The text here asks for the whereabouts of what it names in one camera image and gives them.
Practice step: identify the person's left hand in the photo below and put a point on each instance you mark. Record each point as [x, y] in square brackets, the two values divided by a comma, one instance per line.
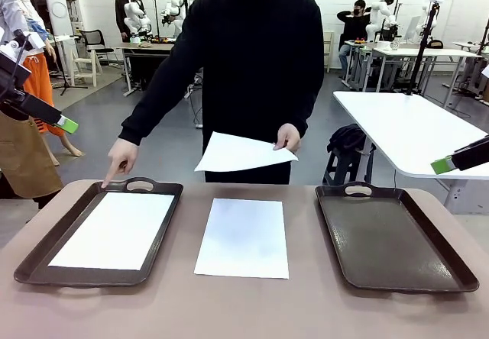
[289, 136]

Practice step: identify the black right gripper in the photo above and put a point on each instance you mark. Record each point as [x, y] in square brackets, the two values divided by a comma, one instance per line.
[471, 155]

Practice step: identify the black folding stool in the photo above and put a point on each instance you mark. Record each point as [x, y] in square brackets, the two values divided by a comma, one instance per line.
[345, 167]

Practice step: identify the brown plastic serving tray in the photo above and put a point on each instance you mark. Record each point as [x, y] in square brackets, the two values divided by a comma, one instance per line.
[95, 278]
[382, 239]

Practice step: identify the black tripod pole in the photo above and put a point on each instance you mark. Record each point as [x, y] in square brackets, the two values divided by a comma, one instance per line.
[420, 56]

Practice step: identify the person's right forearm black sleeve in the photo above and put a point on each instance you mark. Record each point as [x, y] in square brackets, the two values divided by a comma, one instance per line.
[153, 106]

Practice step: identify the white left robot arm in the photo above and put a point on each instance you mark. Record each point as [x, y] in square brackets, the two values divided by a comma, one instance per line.
[7, 53]

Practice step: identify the black office chair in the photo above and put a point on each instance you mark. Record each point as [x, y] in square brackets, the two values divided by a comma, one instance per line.
[91, 39]

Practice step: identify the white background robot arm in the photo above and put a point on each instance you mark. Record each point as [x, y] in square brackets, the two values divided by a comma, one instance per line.
[376, 18]
[131, 14]
[175, 10]

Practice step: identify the seated background person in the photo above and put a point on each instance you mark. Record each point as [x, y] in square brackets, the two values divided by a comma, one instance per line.
[353, 26]

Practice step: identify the large white table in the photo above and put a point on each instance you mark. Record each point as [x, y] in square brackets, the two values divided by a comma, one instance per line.
[420, 136]

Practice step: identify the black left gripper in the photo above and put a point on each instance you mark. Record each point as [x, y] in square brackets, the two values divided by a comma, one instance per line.
[34, 108]

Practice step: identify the person's left forearm black sleeve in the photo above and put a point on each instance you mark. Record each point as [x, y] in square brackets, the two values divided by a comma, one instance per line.
[305, 110]

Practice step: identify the white A4 paper sheet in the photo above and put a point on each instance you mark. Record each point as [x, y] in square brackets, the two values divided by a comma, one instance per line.
[237, 154]
[111, 232]

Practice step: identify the white A4 paper stack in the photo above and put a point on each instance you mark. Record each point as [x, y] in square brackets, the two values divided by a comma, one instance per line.
[242, 239]

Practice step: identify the person's torso black sweater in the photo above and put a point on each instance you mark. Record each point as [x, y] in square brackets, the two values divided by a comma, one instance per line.
[252, 68]

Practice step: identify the brown apron garment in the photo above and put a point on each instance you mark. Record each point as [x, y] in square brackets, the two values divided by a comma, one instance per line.
[26, 163]

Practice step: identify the background computer monitor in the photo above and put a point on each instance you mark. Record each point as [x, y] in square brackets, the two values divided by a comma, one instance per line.
[412, 28]

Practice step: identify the white tower air conditioner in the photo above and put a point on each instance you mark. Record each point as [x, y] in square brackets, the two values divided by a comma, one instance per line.
[57, 7]

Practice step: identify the white wooden folding chair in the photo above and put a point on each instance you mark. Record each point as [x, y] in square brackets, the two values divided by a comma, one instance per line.
[82, 62]

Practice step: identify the black bag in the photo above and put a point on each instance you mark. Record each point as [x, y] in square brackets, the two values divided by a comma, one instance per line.
[347, 136]

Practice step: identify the long white background table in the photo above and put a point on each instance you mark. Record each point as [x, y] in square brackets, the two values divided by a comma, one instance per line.
[439, 52]

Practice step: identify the person's right hand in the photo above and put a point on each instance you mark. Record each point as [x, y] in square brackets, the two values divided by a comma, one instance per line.
[124, 155]

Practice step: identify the background person black jacket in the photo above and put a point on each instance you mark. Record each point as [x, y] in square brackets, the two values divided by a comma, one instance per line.
[122, 14]

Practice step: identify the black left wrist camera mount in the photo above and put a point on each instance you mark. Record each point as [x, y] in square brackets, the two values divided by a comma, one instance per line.
[13, 73]

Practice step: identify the wooden background table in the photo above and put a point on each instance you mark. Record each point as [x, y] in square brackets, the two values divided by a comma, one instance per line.
[145, 47]

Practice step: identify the white drawer cabinet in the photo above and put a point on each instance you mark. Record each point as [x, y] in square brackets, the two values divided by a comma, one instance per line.
[329, 50]

